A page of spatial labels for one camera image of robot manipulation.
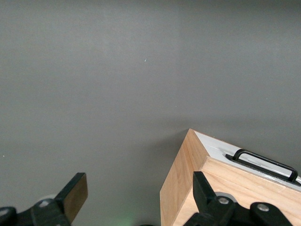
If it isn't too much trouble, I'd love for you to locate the light wooden drawer cabinet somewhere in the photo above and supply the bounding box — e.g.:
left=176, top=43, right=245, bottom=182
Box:
left=159, top=128, right=301, bottom=226

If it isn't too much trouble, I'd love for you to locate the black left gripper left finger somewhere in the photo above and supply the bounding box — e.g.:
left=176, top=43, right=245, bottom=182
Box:
left=0, top=172, right=89, bottom=226

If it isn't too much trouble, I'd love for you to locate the wooden drawer with white front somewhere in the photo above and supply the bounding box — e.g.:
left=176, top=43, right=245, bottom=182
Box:
left=194, top=130, right=301, bottom=187

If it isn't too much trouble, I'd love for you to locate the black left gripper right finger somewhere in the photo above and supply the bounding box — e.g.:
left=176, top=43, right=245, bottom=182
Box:
left=184, top=171, right=292, bottom=226

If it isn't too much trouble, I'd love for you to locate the black metal drawer handle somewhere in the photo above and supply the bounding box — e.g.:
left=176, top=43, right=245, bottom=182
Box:
left=225, top=148, right=301, bottom=185

